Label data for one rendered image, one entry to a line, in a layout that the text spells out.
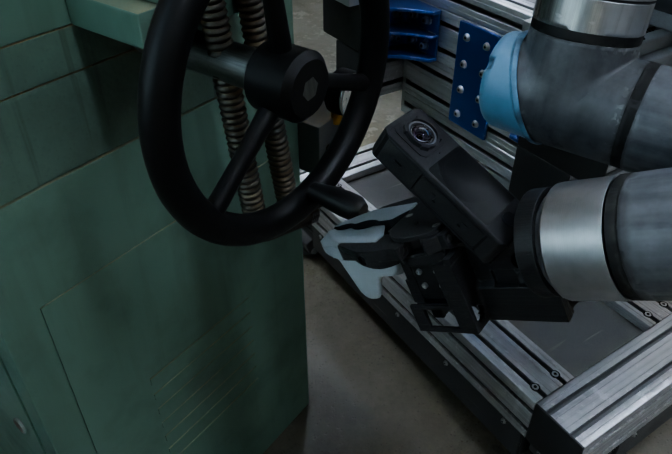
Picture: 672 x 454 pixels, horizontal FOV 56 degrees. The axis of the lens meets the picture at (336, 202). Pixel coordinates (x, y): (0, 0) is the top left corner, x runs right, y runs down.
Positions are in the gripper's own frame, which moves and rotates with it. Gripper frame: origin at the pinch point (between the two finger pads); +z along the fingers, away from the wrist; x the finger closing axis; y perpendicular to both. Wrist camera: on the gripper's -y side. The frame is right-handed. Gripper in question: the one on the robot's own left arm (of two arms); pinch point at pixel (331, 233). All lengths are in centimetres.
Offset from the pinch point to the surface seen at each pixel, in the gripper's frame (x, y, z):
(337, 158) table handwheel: 8.2, -3.9, 3.9
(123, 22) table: -5.2, -22.4, 5.6
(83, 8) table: -5.2, -25.0, 9.9
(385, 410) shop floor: 31, 55, 44
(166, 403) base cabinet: -5.5, 19.8, 38.2
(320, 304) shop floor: 46, 41, 68
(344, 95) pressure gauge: 26.1, -6.5, 16.3
